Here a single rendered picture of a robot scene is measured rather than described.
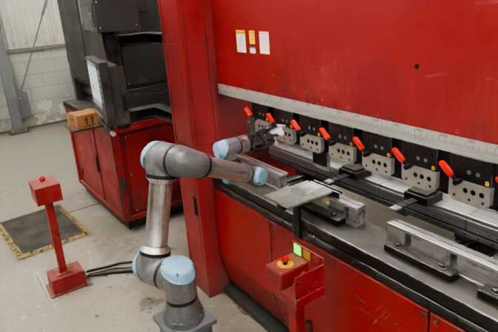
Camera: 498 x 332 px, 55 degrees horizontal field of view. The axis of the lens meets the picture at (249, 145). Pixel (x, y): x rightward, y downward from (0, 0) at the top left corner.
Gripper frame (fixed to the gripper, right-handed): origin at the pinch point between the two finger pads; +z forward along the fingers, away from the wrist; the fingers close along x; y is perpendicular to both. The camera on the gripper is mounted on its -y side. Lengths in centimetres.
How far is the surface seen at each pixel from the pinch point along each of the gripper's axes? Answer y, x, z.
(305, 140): 7.7, -2.8, 11.5
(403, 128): 40, 46, 12
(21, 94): -464, -482, -14
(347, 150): 27.6, 15.6, 11.5
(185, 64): -74, -30, -7
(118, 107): -74, -56, -43
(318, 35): -16.0, 41.2, 12.0
